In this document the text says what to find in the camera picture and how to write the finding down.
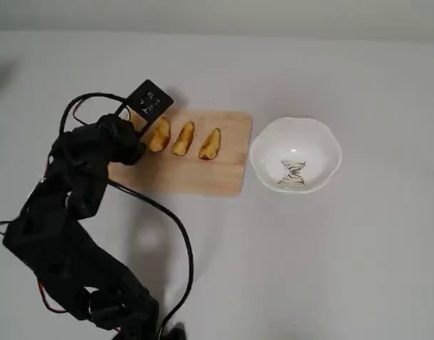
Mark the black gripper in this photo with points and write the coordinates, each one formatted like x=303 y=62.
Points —
x=129 y=149

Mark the red-skinned apple slice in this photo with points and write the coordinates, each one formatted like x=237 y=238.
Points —
x=210 y=145
x=160 y=136
x=183 y=140

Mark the light wooden cutting board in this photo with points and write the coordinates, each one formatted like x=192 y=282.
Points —
x=188 y=173

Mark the white ceramic bowl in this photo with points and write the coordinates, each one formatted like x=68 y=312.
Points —
x=295 y=141

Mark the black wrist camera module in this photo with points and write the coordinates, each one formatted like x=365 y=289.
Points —
x=149 y=101

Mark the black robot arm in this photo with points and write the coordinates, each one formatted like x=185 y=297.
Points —
x=57 y=219

